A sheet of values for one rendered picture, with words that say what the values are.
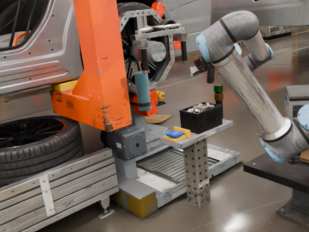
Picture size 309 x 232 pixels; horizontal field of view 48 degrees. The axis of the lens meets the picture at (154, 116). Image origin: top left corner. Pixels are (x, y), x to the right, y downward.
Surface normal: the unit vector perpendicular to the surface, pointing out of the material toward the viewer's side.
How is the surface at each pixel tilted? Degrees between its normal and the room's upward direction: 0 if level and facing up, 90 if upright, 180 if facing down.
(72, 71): 90
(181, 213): 0
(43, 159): 90
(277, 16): 107
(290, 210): 0
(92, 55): 90
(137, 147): 90
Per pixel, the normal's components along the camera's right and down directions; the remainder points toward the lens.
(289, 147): -0.03, 0.40
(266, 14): -0.45, 0.55
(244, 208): -0.11, -0.95
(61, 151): 0.81, 0.09
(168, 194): 0.65, 0.15
